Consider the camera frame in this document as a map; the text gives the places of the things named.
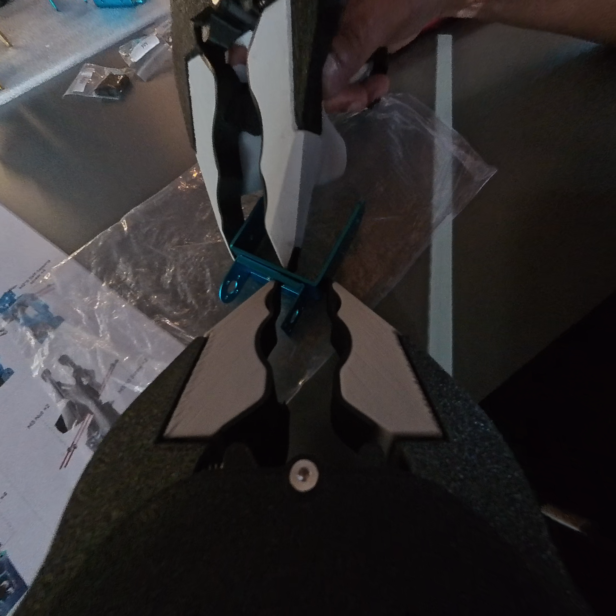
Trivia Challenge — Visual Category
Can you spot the clear plastic bag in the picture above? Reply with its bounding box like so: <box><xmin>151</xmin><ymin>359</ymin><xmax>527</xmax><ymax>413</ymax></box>
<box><xmin>14</xmin><ymin>91</ymin><xmax>497</xmax><ymax>443</ymax></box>

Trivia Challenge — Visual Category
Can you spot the person's black clothing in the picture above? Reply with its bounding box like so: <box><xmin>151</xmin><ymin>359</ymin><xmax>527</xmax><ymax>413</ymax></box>
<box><xmin>481</xmin><ymin>289</ymin><xmax>616</xmax><ymax>616</ymax></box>

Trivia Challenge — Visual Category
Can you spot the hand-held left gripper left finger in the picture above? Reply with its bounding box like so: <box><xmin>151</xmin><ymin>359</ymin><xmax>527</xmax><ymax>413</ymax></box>
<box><xmin>165</xmin><ymin>281</ymin><xmax>284</xmax><ymax>441</ymax></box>

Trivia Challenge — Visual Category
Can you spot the white assembly instruction booklet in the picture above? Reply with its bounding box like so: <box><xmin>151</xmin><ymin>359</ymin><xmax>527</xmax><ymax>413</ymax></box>
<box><xmin>0</xmin><ymin>202</ymin><xmax>189</xmax><ymax>616</ymax></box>

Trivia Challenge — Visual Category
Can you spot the blue metal bracket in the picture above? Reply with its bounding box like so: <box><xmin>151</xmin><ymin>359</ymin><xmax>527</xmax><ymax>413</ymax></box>
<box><xmin>217</xmin><ymin>196</ymin><xmax>366</xmax><ymax>338</ymax></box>

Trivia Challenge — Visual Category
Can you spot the small bag with black part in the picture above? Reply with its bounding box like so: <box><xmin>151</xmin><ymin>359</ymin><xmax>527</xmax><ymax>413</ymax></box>
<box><xmin>64</xmin><ymin>63</ymin><xmax>134</xmax><ymax>103</ymax></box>

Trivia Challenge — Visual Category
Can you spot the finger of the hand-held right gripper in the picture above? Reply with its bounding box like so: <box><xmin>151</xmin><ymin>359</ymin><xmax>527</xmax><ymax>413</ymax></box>
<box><xmin>187</xmin><ymin>49</ymin><xmax>244</xmax><ymax>252</ymax></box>
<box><xmin>246</xmin><ymin>25</ymin><xmax>316</xmax><ymax>269</ymax></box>

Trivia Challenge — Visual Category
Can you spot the small labelled plastic bag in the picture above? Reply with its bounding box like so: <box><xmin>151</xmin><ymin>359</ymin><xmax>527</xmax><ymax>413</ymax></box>
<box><xmin>118</xmin><ymin>33</ymin><xmax>164</xmax><ymax>81</ymax></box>

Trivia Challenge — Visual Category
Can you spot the person's right hand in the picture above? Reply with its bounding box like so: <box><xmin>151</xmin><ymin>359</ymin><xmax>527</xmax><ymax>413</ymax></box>
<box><xmin>321</xmin><ymin>0</ymin><xmax>484</xmax><ymax>115</ymax></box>

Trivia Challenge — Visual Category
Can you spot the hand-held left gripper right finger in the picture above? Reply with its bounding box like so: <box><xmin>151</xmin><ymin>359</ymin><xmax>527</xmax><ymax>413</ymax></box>
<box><xmin>329</xmin><ymin>280</ymin><xmax>442</xmax><ymax>439</ymax></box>

